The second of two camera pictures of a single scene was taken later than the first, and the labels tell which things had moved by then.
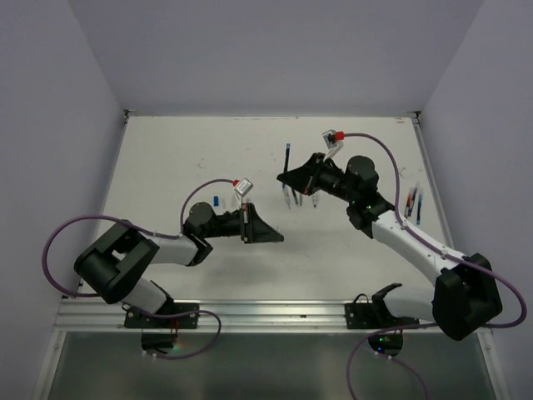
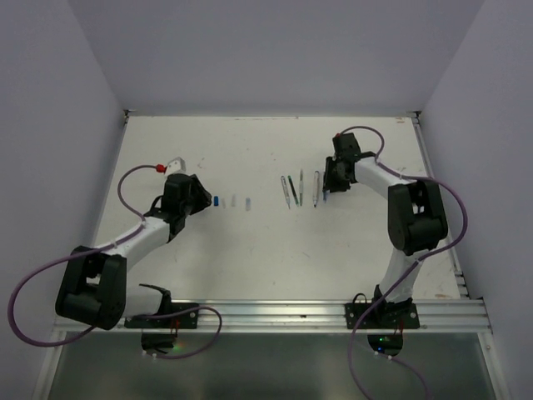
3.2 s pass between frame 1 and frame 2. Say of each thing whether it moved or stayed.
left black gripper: moved
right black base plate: stayed
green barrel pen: stayed
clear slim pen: stayed
